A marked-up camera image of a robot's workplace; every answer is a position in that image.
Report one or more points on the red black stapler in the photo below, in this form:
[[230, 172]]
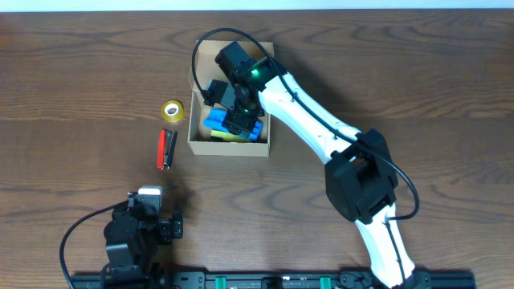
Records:
[[165, 149]]

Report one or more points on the blue plastic holder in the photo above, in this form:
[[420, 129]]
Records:
[[214, 119]]

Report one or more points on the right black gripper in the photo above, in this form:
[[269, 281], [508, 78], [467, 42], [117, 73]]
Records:
[[236, 124]]

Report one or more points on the yellow highlighter pen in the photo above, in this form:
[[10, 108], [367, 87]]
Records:
[[228, 137]]

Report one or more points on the brown cardboard box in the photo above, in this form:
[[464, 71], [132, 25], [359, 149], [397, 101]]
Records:
[[199, 138]]

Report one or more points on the yellow tape roll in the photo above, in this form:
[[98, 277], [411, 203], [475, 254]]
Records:
[[172, 111]]

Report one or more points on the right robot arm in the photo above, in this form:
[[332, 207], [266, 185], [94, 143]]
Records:
[[360, 177]]

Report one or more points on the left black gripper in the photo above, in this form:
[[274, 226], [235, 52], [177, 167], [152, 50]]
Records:
[[172, 228]]

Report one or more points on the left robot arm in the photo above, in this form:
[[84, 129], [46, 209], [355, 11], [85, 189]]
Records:
[[130, 258]]

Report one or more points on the black mounting rail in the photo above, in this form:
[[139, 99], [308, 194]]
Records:
[[346, 279]]

